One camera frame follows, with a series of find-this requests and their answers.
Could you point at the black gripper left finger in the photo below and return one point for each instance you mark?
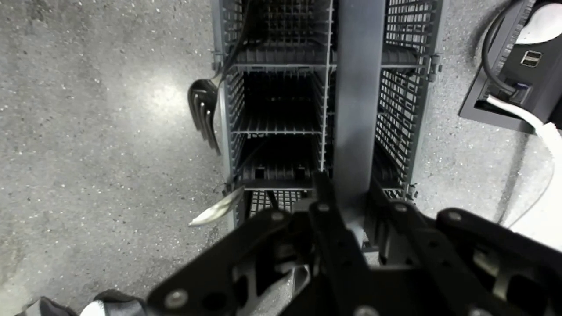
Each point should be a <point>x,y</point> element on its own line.
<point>324,193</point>

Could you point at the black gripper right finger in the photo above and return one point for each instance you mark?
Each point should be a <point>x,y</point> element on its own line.
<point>375,196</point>

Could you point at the grey wire cutlery rack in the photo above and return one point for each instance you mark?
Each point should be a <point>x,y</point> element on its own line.
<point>335,86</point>

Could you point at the light spoon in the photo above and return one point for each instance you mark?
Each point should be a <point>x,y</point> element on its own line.
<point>223,205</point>

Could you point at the black table power box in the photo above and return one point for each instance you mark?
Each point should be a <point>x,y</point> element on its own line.
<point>519,61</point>

